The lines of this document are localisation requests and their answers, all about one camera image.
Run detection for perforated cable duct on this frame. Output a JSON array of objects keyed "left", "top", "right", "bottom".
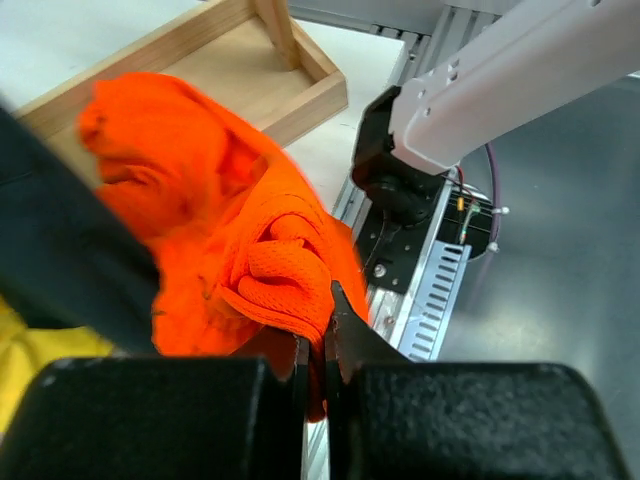
[{"left": 391, "top": 241, "right": 471, "bottom": 362}]

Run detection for aluminium mounting rail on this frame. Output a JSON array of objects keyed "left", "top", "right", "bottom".
[{"left": 299, "top": 0, "right": 501, "bottom": 480}]

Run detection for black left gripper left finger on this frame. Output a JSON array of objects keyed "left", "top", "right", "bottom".
[{"left": 234, "top": 327, "right": 310, "bottom": 395}]

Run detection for wooden clothes rack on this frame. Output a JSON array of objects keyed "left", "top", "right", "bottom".
[{"left": 16, "top": 1, "right": 348, "bottom": 186}]

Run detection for yellow shorts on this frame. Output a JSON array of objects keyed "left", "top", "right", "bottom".
[{"left": 1, "top": 299, "right": 115, "bottom": 434}]

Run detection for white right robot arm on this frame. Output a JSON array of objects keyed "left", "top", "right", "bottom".
[{"left": 351, "top": 0, "right": 639, "bottom": 226}]

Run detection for orange shorts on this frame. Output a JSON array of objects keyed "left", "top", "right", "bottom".
[{"left": 77, "top": 72, "right": 369, "bottom": 422}]

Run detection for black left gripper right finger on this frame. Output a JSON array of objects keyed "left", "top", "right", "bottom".
[{"left": 324, "top": 281, "right": 415, "bottom": 395}]

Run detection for dark grey shorts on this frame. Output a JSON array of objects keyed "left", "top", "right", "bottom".
[{"left": 1, "top": 110, "right": 159, "bottom": 355}]

